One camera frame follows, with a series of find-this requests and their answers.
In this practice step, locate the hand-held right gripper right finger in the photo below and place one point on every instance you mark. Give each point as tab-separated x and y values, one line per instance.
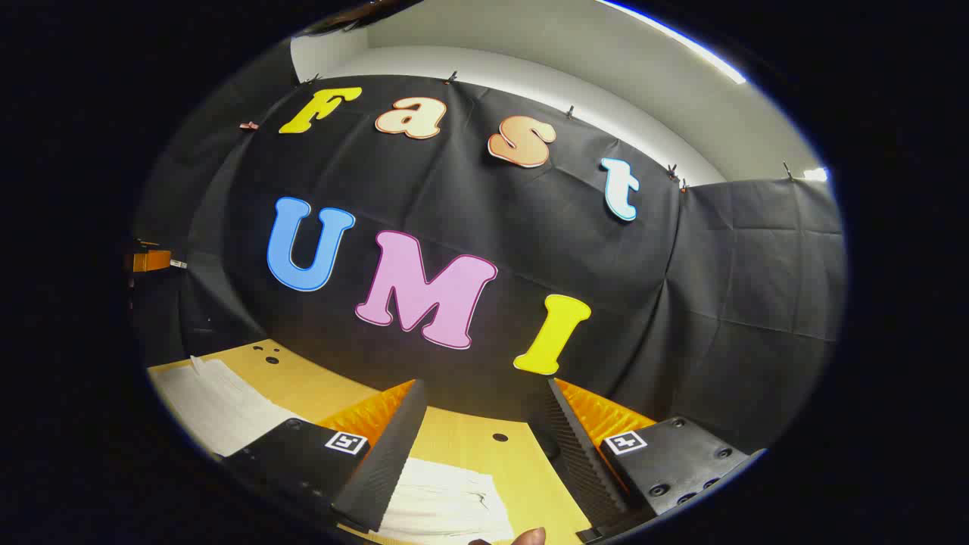
587	469

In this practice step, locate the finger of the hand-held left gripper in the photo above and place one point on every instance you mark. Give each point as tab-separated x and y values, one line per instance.
151	261

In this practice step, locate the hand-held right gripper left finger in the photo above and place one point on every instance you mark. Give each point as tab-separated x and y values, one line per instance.
382	462

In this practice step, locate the white jeans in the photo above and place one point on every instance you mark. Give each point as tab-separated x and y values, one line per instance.
227	401

